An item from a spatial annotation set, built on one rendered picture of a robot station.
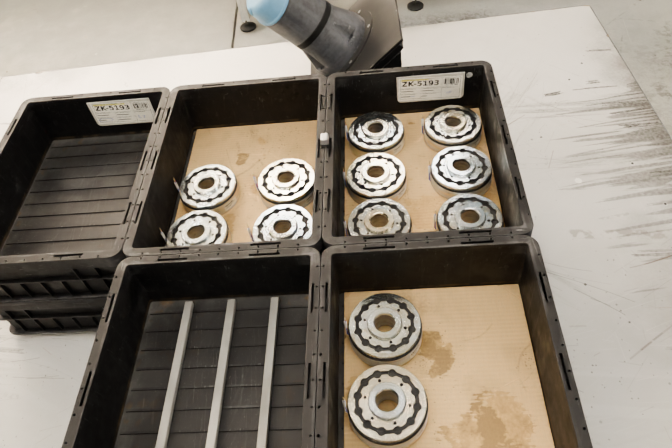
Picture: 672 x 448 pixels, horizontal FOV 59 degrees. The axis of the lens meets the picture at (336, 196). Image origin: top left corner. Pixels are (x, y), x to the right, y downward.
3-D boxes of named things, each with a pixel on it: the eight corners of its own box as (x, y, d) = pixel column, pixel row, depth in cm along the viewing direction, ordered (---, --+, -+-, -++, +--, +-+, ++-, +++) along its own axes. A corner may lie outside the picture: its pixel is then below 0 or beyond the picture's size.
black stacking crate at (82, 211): (53, 142, 125) (25, 101, 117) (189, 132, 122) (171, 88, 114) (-25, 307, 99) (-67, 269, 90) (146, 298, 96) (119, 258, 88)
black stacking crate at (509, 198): (335, 121, 120) (328, 75, 111) (484, 110, 117) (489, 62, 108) (332, 289, 94) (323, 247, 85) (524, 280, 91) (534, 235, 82)
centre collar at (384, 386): (366, 384, 77) (366, 382, 77) (404, 381, 77) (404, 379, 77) (369, 422, 74) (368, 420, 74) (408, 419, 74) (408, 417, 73)
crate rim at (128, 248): (175, 95, 115) (171, 85, 113) (328, 83, 113) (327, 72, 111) (125, 266, 89) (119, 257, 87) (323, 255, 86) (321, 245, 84)
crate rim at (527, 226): (328, 83, 113) (327, 72, 111) (489, 69, 110) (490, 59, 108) (323, 255, 86) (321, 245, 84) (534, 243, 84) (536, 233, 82)
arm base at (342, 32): (320, 52, 141) (286, 29, 136) (362, 5, 134) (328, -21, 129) (323, 89, 131) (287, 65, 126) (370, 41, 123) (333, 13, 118)
